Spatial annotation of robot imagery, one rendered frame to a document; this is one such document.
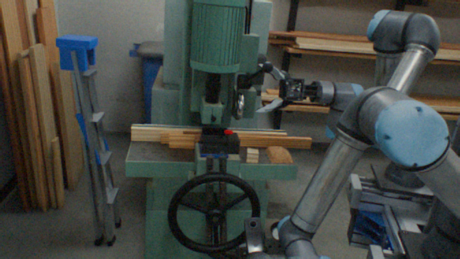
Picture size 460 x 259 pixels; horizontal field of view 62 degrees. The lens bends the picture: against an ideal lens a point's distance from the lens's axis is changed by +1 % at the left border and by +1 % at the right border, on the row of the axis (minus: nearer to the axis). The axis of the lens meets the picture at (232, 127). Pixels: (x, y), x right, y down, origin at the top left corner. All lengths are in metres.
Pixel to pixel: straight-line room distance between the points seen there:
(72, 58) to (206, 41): 0.91
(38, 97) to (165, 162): 1.35
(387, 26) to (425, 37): 0.13
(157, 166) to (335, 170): 0.63
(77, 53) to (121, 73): 1.79
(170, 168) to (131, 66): 2.51
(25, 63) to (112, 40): 1.43
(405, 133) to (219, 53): 0.72
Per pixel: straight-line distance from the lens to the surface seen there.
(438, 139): 0.80
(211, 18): 1.28
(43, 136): 2.61
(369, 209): 1.67
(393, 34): 1.45
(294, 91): 1.24
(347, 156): 0.93
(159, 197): 1.38
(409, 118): 0.76
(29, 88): 2.49
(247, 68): 1.58
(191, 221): 1.44
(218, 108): 1.37
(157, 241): 1.49
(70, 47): 2.03
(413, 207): 1.69
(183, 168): 1.33
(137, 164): 1.33
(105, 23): 3.74
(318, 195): 0.96
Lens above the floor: 1.48
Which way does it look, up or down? 20 degrees down
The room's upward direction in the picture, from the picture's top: 6 degrees clockwise
